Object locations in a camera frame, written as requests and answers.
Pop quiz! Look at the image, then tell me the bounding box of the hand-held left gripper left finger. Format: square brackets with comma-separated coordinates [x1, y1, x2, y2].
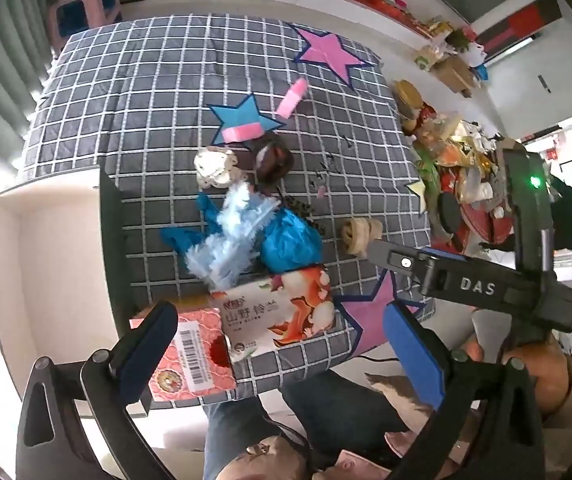
[16, 301, 181, 480]

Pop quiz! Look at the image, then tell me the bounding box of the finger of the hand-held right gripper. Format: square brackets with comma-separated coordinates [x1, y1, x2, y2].
[366, 239, 439, 286]

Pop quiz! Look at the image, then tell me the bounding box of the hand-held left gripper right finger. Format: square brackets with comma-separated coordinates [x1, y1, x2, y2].
[382, 302, 549, 480]

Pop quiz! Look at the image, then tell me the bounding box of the bright blue cloth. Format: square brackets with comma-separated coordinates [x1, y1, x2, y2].
[256, 207, 324, 271]

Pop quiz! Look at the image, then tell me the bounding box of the white storage box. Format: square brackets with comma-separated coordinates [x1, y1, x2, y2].
[0, 165, 151, 418]

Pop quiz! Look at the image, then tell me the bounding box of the pink sponge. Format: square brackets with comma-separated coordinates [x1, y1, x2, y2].
[274, 78, 308, 118]
[222, 122, 265, 143]

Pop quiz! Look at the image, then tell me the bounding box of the person's right hand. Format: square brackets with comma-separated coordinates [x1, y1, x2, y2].
[466, 332, 572, 422]

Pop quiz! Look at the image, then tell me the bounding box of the beige plush toy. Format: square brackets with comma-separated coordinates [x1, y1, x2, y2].
[341, 217, 383, 256]

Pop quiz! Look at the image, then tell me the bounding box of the red patterned packet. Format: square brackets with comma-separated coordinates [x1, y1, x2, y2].
[130, 307, 237, 403]

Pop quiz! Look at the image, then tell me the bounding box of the pile of assorted clutter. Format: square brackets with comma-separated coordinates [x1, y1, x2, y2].
[391, 80, 521, 256]

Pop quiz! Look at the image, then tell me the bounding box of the dark blue cloth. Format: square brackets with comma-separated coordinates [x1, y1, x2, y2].
[160, 192, 227, 256]

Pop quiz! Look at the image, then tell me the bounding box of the flower print tissue pack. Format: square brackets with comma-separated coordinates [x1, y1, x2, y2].
[221, 266, 337, 361]

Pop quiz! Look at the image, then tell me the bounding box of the light blue feather duster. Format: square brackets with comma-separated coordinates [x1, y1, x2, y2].
[183, 182, 281, 291]

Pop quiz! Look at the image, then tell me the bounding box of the person's jeans leg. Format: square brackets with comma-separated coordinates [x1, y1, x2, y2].
[201, 370, 417, 480]

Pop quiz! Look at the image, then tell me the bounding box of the white plush toy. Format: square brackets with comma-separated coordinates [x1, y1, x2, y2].
[193, 146, 241, 190]

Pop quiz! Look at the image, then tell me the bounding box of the shelf of assorted goods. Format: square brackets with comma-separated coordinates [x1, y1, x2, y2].
[286, 0, 491, 96]

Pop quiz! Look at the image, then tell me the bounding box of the grey checked blanket with stars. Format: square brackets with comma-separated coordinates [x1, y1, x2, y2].
[16, 12, 436, 408]

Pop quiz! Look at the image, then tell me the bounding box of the grey pleated curtain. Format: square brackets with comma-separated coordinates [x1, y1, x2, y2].
[0, 0, 62, 171]

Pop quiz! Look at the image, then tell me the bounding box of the pink plastic stool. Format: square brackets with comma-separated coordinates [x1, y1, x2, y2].
[46, 0, 122, 41]

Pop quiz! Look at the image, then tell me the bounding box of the black bead string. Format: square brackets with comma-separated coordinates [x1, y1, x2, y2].
[281, 195, 327, 236]

